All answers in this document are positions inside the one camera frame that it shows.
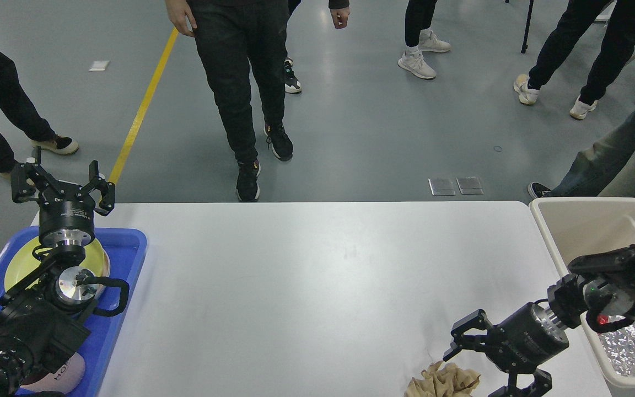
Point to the beige plastic bin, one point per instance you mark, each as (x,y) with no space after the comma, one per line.
(576,226)

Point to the person in black sneakers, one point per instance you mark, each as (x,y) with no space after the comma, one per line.
(291,83)

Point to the brown paper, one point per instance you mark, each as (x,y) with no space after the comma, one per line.
(444,379)

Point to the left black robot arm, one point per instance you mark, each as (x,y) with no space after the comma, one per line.
(42,316)

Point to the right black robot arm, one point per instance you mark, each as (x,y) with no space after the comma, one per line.
(599,290)

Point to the yellow plate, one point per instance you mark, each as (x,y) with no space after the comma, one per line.
(24,261)

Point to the foil sheet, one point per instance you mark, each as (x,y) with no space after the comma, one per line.
(619,347)

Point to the person in white sneakers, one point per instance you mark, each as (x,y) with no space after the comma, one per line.
(419,38)

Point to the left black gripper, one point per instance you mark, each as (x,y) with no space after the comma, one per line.
(62,221)

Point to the metal floor plate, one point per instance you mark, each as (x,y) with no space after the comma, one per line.
(470,186)
(441,187)

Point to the pink mug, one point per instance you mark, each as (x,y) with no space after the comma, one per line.
(64,380)

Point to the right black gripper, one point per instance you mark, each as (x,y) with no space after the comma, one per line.
(529,339)

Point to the person in dark jacket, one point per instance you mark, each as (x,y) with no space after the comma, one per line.
(236,41)

